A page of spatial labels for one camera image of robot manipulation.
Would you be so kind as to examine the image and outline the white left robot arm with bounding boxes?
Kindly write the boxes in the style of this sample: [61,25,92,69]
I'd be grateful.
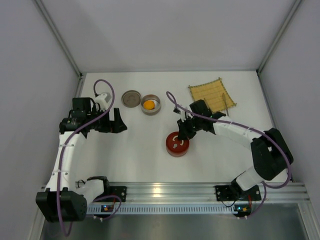
[35,97,128,223]

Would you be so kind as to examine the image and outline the bamboo mat tray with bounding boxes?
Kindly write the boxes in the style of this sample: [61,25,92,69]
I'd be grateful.
[188,77,237,112]

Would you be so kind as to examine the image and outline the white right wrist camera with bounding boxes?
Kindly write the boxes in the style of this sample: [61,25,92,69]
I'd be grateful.
[173,106,193,124]

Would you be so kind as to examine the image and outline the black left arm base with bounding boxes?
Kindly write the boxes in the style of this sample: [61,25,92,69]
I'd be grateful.
[94,185,128,203]

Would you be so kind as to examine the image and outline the orange round food ball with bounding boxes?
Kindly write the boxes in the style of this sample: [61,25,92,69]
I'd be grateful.
[143,99,156,111]

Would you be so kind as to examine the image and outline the grey-banded steel bowl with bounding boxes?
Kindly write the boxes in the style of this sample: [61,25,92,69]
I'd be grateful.
[140,94,162,116]

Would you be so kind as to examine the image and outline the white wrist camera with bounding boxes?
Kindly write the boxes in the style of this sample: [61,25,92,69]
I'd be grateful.
[173,106,193,124]
[94,92,112,112]

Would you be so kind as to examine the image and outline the aluminium front rail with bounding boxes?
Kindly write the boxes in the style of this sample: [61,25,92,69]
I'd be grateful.
[110,182,310,204]

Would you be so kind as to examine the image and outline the red round lid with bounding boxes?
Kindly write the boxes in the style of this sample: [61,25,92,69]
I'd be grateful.
[165,131,190,151]

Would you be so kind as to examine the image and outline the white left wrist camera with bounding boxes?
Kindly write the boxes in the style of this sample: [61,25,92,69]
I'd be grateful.
[94,92,112,112]

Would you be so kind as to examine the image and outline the slotted cable duct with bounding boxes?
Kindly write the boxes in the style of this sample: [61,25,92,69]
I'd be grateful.
[87,203,249,218]

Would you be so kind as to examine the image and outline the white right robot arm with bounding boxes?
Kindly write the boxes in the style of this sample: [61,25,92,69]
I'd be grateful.
[173,99,294,198]

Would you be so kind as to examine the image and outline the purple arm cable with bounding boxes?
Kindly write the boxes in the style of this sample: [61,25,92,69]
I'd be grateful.
[165,91,293,221]
[56,79,123,238]

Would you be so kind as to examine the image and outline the steel serving tongs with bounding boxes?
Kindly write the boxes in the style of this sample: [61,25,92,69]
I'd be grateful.
[204,93,229,116]

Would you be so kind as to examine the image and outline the red-banded steel bowl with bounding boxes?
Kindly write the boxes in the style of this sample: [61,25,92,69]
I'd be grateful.
[166,148,189,158]

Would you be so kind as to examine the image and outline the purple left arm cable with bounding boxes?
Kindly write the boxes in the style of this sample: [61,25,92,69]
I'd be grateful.
[56,79,123,238]

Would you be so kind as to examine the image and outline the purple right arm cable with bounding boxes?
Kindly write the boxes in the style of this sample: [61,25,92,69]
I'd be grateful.
[165,91,293,221]

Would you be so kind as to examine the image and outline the grey round lid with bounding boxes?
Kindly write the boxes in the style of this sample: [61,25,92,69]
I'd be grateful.
[121,90,142,108]

